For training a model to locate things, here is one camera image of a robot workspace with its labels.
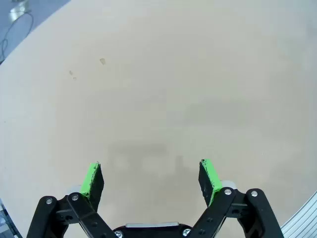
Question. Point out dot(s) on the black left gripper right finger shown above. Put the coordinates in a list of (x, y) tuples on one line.
[(237, 218)]

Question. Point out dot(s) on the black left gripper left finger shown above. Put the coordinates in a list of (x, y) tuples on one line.
[(74, 215)]

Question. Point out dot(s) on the aluminium profile rail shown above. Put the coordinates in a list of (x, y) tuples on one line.
[(304, 218)]

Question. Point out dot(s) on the grey metal frame part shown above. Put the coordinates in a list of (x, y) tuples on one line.
[(5, 223)]

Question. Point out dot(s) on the silver metal bracket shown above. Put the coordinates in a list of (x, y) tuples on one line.
[(17, 11)]

